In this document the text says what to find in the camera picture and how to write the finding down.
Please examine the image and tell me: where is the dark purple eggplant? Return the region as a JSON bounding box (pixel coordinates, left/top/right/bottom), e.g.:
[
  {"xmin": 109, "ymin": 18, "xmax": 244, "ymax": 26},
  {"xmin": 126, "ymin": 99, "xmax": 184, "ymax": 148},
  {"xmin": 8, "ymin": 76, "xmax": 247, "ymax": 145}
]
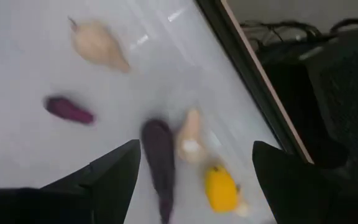
[{"xmin": 140, "ymin": 118, "xmax": 177, "ymax": 224}]

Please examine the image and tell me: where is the small white garlic bulb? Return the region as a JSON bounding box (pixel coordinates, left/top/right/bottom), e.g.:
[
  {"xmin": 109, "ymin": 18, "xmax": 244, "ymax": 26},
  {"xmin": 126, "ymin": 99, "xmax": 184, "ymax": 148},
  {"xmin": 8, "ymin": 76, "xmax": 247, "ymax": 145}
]
[{"xmin": 234, "ymin": 198, "xmax": 250, "ymax": 218}]

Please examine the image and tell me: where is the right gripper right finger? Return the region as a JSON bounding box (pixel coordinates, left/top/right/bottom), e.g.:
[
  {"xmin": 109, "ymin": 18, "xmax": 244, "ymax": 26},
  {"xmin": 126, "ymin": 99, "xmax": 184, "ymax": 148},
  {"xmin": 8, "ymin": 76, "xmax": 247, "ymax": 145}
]
[{"xmin": 252, "ymin": 140, "xmax": 351, "ymax": 224}]

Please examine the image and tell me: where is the yellow fruit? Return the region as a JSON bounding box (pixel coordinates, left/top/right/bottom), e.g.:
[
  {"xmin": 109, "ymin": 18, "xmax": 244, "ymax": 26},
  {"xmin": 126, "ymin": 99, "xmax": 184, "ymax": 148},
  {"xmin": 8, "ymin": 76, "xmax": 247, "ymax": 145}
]
[{"xmin": 204, "ymin": 164, "xmax": 239, "ymax": 214}]

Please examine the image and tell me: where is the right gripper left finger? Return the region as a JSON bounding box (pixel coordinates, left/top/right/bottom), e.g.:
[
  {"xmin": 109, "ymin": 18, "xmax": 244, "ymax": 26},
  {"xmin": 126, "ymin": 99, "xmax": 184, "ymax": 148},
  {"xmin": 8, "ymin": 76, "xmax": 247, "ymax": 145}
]
[{"xmin": 40, "ymin": 139, "xmax": 142, "ymax": 224}]

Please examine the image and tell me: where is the purple sweet potato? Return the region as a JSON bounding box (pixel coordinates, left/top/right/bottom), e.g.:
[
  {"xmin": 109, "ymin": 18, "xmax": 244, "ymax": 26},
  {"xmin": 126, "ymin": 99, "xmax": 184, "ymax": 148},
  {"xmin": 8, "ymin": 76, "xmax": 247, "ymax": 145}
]
[{"xmin": 44, "ymin": 95, "xmax": 96, "ymax": 125}]

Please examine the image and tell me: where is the black cable bundle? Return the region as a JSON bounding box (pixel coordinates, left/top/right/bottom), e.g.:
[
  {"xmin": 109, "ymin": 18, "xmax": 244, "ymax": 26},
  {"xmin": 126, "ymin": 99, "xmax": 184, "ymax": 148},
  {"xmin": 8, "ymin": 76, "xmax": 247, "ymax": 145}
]
[{"xmin": 241, "ymin": 20, "xmax": 324, "ymax": 47}]

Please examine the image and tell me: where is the black computer case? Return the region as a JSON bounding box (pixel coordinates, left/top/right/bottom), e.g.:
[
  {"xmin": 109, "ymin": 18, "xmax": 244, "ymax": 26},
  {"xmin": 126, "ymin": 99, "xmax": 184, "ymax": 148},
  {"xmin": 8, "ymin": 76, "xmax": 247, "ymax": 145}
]
[{"xmin": 256, "ymin": 18, "xmax": 358, "ymax": 224}]

